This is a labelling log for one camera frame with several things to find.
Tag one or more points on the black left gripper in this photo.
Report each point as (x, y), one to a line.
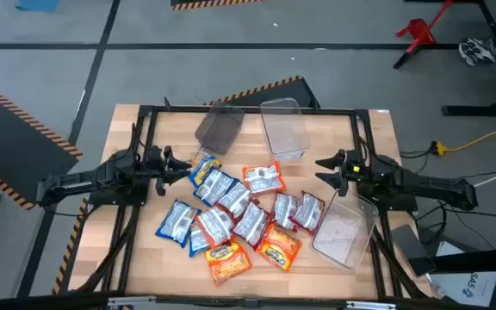
(155, 165)

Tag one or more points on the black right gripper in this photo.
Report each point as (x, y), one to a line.
(351, 170)

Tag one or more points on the orange Maruchan ramen pack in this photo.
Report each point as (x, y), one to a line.
(227, 262)
(215, 225)
(263, 177)
(279, 247)

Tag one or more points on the silver snack bag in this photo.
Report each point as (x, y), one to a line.
(236, 199)

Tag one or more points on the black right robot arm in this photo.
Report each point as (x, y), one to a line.
(424, 185)

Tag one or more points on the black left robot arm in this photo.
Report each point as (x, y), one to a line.
(76, 184)

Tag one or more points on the dark smoked plastic bin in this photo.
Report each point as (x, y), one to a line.
(220, 129)

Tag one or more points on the clear plastic bin with label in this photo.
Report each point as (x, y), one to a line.
(283, 129)

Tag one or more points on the dark grey flat box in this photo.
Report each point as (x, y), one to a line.
(411, 247)

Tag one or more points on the black bar with silver brackets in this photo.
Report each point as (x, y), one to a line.
(248, 303)

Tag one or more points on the red floor stand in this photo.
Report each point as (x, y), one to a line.
(420, 32)

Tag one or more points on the large hazard striped black mat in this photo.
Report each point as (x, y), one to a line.
(11, 142)

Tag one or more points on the white printed cardboard box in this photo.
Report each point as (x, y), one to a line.
(467, 284)

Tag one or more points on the person's shoe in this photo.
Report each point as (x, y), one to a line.
(476, 51)

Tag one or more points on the blue floor mat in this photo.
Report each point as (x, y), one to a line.
(37, 4)

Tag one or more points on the black aluminium table frame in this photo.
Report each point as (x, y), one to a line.
(252, 110)

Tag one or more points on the black desk leg frame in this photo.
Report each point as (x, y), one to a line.
(480, 110)

